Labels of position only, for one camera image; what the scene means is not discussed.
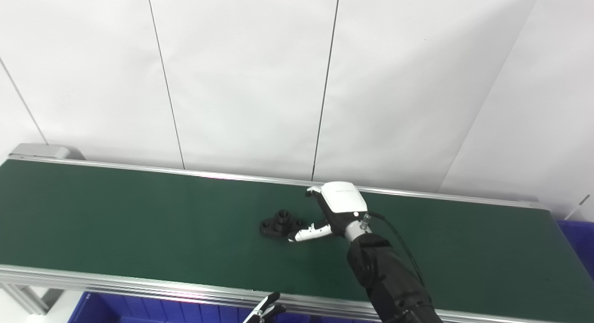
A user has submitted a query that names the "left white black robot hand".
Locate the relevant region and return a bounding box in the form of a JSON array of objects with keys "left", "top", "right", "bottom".
[{"left": 244, "top": 292, "right": 287, "bottom": 323}]

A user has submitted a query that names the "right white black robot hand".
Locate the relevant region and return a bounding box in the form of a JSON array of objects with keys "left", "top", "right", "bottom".
[{"left": 288, "top": 181, "right": 372, "bottom": 243}]

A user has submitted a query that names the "black flanged machine part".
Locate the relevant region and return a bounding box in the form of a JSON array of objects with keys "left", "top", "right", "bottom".
[{"left": 260, "top": 210, "right": 308, "bottom": 239}]

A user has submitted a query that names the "green conveyor belt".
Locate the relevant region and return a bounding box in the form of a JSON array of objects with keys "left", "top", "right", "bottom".
[
  {"left": 0, "top": 156, "right": 594, "bottom": 323},
  {"left": 0, "top": 160, "right": 594, "bottom": 321}
]

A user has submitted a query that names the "aluminium conveyor leg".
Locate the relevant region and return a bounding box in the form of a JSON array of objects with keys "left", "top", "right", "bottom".
[{"left": 0, "top": 282, "right": 63, "bottom": 315}]

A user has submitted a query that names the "grey conveyor motor housing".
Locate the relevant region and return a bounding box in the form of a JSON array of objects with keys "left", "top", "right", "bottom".
[{"left": 8, "top": 143, "right": 86, "bottom": 161}]

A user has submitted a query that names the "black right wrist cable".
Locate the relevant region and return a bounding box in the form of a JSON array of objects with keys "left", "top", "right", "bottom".
[{"left": 367, "top": 212, "right": 425, "bottom": 286}]

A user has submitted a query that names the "thin grey bracket rod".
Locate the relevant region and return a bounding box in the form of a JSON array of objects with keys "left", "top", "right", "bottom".
[{"left": 564, "top": 194, "right": 591, "bottom": 220}]

